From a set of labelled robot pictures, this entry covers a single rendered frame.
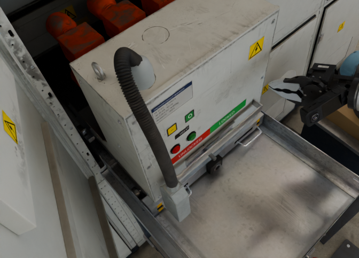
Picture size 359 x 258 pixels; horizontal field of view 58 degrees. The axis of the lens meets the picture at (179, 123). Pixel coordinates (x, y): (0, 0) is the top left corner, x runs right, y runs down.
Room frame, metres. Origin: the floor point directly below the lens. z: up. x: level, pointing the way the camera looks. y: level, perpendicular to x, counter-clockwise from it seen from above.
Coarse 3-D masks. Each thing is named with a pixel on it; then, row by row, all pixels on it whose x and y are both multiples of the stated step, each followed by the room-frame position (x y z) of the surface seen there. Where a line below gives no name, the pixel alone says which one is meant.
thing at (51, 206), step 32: (0, 32) 0.63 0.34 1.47; (0, 64) 0.51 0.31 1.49; (0, 96) 0.41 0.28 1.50; (32, 96) 0.63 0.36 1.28; (0, 128) 0.33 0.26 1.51; (32, 128) 0.50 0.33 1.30; (0, 160) 0.26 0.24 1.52; (32, 160) 0.39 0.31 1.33; (64, 160) 0.54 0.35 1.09; (0, 192) 0.21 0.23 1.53; (32, 192) 0.30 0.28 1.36; (64, 192) 0.36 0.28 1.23; (96, 192) 0.56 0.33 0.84; (0, 224) 0.19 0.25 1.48; (32, 224) 0.20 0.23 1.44; (64, 224) 0.28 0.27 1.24; (96, 224) 0.42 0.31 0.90; (0, 256) 0.15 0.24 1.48; (32, 256) 0.17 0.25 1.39; (64, 256) 0.21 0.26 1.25; (96, 256) 0.28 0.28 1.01
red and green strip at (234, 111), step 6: (234, 108) 0.63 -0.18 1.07; (240, 108) 0.65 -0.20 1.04; (228, 114) 0.62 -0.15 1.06; (222, 120) 0.60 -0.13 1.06; (216, 126) 0.59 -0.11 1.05; (204, 132) 0.56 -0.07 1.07; (210, 132) 0.58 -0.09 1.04; (198, 138) 0.55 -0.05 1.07; (204, 138) 0.56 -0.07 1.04; (192, 144) 0.54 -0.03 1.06; (186, 150) 0.52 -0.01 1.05; (180, 156) 0.51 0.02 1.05; (174, 162) 0.50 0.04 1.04
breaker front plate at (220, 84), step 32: (256, 32) 0.65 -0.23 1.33; (224, 64) 0.59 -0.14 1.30; (256, 64) 0.67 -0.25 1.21; (160, 96) 0.48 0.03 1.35; (224, 96) 0.60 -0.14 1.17; (256, 96) 0.69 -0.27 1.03; (160, 128) 0.48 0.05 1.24; (192, 128) 0.54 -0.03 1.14; (224, 128) 0.61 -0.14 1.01; (192, 160) 0.54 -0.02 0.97; (160, 192) 0.47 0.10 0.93
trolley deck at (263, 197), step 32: (256, 128) 0.71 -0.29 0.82; (224, 160) 0.60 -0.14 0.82; (256, 160) 0.58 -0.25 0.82; (288, 160) 0.55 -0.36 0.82; (192, 192) 0.50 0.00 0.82; (224, 192) 0.48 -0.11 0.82; (256, 192) 0.46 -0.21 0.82; (288, 192) 0.43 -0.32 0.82; (320, 192) 0.41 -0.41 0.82; (192, 224) 0.39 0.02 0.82; (224, 224) 0.37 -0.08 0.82; (256, 224) 0.35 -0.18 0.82; (288, 224) 0.33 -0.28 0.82; (320, 224) 0.31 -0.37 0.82; (224, 256) 0.27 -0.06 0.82; (256, 256) 0.26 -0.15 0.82; (288, 256) 0.24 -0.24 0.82
